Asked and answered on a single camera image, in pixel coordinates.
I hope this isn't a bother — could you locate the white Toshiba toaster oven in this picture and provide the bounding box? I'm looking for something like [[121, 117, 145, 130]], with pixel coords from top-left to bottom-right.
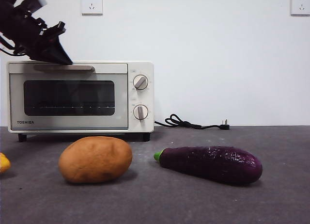
[[6, 61, 155, 143]]

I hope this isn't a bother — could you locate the brown potato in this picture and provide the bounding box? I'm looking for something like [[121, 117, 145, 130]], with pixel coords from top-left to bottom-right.
[[58, 136, 133, 184]]

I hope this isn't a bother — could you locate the white wall socket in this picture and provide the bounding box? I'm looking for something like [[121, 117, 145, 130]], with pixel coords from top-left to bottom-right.
[[81, 0, 103, 16], [290, 0, 310, 16]]

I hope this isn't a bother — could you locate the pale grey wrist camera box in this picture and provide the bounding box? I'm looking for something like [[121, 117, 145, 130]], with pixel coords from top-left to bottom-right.
[[28, 0, 48, 14]]

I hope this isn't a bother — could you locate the purple eggplant green stem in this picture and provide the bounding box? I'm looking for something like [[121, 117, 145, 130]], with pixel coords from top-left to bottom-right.
[[154, 146, 263, 186]]

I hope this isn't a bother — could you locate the metal wire oven rack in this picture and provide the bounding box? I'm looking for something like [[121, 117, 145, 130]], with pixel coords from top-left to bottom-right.
[[31, 105, 116, 109]]

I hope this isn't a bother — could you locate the yellow fruit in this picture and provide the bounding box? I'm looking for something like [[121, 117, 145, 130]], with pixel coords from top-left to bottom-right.
[[0, 152, 12, 174]]

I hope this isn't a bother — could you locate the white beige oven knob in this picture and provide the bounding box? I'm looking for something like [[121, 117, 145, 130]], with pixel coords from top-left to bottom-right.
[[132, 104, 149, 122], [133, 74, 149, 91]]

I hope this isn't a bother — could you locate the black power cable with plug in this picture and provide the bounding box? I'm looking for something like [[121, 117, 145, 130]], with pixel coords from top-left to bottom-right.
[[154, 113, 231, 131]]

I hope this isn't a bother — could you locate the glass oven door beige handle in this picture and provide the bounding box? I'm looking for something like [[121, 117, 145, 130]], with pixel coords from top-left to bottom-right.
[[8, 63, 129, 131]]

